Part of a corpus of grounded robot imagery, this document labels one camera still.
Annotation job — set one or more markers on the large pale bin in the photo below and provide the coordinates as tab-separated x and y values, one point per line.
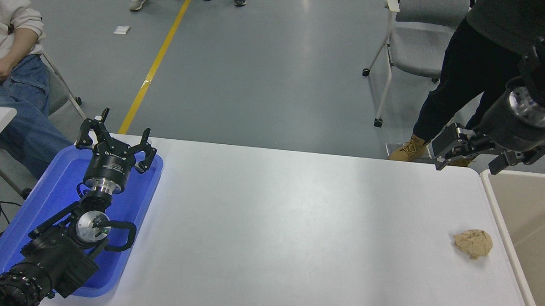
536	219

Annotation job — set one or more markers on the person's forearm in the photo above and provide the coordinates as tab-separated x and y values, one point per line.
22	45

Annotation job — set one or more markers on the standing person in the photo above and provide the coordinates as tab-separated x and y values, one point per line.
464	74

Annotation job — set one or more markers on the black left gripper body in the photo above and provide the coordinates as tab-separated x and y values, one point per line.
108	166

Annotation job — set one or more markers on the tan paper ball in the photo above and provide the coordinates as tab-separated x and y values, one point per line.
473	243

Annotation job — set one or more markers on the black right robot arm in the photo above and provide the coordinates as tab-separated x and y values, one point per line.
543	68

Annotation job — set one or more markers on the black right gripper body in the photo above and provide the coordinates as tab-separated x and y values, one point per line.
499	126

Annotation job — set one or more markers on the grey wheeled chair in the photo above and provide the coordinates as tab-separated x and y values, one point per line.
415	49

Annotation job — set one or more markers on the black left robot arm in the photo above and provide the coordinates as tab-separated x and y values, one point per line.
52	253

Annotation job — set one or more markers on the white paper scrap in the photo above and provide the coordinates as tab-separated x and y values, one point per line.
122	29

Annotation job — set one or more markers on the blue plastic tray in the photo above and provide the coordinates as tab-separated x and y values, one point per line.
49	198

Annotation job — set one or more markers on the seated person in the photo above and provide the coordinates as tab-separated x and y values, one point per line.
21	114

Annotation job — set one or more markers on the folding chair with grey seat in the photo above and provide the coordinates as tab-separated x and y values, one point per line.
59	95

